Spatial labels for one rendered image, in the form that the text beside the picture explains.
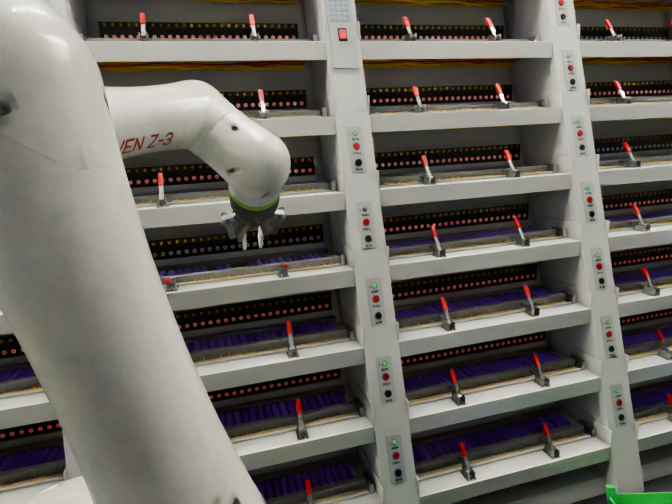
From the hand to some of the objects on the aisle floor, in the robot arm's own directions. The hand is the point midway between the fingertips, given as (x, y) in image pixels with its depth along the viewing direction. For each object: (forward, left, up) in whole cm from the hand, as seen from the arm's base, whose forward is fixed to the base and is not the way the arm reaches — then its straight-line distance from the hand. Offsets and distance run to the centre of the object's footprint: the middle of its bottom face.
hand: (252, 238), depth 105 cm
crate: (-10, -87, -90) cm, 125 cm away
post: (+18, -25, -87) cm, 92 cm away
